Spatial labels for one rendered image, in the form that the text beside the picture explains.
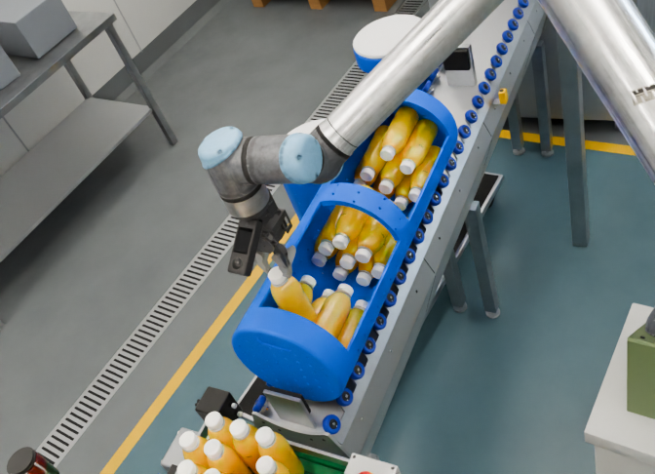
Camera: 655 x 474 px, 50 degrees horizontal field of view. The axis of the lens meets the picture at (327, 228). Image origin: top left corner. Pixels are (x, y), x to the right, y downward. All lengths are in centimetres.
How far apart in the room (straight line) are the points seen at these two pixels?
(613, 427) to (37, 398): 277
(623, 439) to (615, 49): 71
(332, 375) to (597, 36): 88
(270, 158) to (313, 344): 46
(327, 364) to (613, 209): 203
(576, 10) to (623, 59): 10
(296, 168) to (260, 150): 8
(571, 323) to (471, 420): 56
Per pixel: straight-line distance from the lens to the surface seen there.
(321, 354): 155
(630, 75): 113
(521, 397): 277
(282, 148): 126
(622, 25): 115
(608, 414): 147
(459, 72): 252
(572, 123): 273
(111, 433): 329
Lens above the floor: 238
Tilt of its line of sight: 42 degrees down
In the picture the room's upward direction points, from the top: 23 degrees counter-clockwise
